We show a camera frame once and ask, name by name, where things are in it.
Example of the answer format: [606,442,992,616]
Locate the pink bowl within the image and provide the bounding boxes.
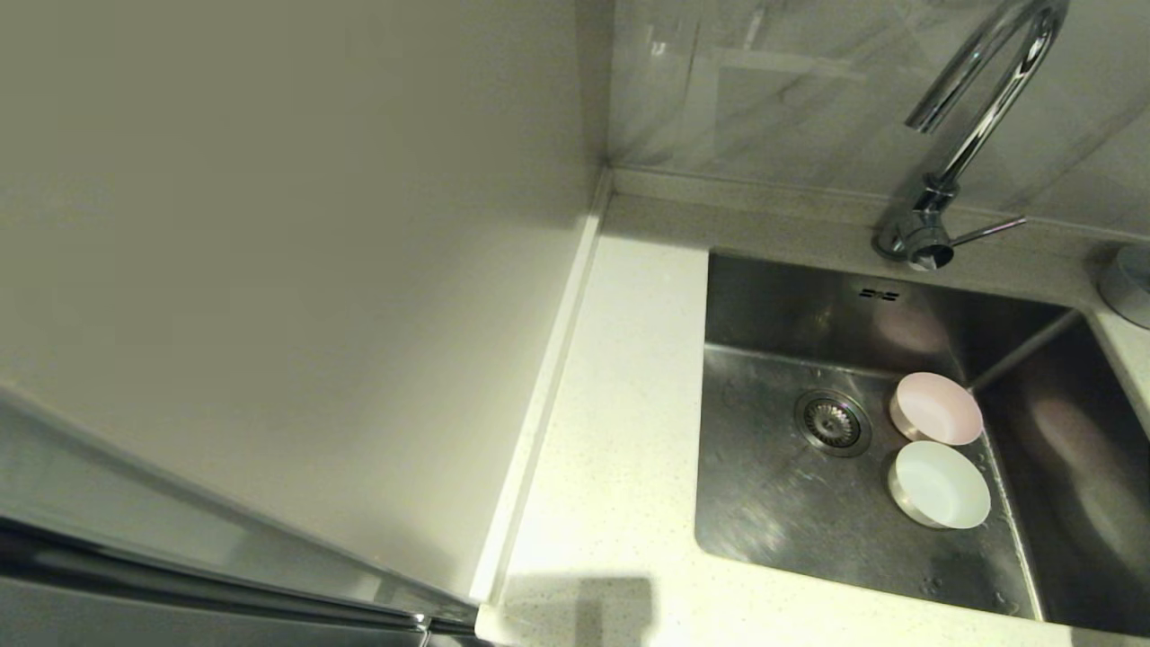
[889,372,985,447]

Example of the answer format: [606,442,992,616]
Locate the white bowl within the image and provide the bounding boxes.
[888,440,992,529]

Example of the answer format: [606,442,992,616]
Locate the metal sink drain strainer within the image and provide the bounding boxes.
[793,388,873,459]

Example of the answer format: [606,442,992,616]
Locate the stainless steel sink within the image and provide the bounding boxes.
[694,250,1150,637]

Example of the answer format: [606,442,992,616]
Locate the chrome gooseneck faucet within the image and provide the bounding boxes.
[871,0,1070,272]

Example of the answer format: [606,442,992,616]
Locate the stainless steel refrigerator door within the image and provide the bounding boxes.
[0,386,482,647]

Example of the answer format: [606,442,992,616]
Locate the light blue bowl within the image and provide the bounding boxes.
[1096,244,1150,330]

